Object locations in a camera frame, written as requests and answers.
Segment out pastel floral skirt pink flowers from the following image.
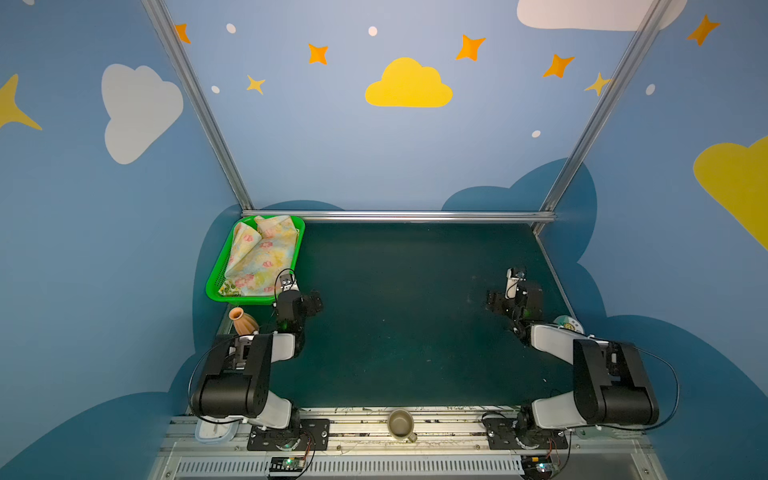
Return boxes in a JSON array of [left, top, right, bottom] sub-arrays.
[[217, 215, 299, 297]]

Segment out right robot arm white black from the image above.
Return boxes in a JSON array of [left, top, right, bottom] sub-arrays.
[[486, 279, 660, 435]]

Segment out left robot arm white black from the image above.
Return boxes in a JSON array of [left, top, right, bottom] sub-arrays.
[[187, 289, 323, 435]]

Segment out tape roll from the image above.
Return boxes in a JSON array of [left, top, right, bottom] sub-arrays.
[[554, 315, 585, 335]]

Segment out terracotta ribbed vase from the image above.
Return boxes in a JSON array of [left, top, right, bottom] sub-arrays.
[[228, 307, 259, 336]]

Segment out green plastic basket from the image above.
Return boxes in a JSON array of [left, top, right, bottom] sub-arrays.
[[206, 215, 306, 306]]

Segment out white square clock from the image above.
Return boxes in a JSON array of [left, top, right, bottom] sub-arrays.
[[194, 419, 241, 445]]

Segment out left green circuit board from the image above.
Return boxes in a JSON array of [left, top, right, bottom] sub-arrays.
[[267, 457, 307, 479]]

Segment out green circuit board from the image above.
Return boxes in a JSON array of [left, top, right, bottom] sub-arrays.
[[521, 456, 559, 480], [267, 457, 307, 479]]

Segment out olive ceramic mug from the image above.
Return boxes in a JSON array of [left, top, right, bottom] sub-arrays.
[[387, 409, 418, 443]]

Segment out right green circuit board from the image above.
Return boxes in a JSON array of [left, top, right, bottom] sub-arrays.
[[521, 456, 559, 480]]

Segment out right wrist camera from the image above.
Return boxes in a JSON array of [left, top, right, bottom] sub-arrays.
[[504, 267, 526, 299]]

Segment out aluminium frame back rail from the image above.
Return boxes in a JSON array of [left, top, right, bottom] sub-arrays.
[[242, 210, 556, 224]]

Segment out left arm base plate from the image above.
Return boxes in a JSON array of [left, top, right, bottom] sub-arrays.
[[246, 418, 330, 452]]

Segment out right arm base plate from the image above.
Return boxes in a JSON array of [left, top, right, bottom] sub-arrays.
[[481, 416, 569, 450]]

